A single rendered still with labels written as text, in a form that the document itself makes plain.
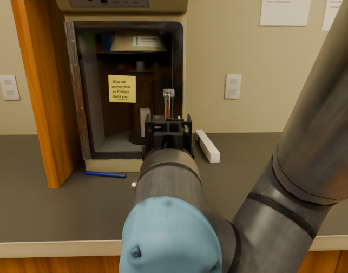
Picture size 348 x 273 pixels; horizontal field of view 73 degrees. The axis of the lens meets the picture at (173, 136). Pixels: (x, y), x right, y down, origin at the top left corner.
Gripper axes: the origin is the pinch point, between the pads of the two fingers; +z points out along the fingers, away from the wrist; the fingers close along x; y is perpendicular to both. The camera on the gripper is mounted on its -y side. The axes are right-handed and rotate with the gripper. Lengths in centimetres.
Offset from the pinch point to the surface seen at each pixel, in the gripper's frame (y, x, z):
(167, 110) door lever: 1.7, 0.1, 16.3
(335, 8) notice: 35, -72, 66
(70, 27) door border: 22.6, 25.4, 21.3
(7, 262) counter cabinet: -29.1, 36.9, -4.5
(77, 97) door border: 4.5, 25.9, 21.3
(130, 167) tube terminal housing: -18.6, 12.1, 22.5
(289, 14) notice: 33, -53, 66
